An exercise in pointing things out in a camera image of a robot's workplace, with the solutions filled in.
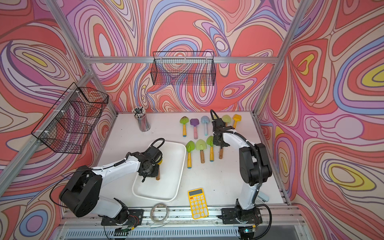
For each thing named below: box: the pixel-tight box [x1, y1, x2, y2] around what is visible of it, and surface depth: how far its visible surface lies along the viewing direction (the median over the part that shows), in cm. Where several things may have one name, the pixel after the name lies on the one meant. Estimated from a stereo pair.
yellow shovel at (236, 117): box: [233, 114, 242, 130], surface depth 121 cm
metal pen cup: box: [132, 106, 151, 132], surface depth 101 cm
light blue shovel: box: [200, 115, 210, 136], surface depth 115 cm
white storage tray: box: [132, 141, 187, 202], surface depth 84 cm
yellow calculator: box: [188, 187, 209, 220], surface depth 78 cm
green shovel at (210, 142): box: [206, 135, 214, 162], surface depth 100 cm
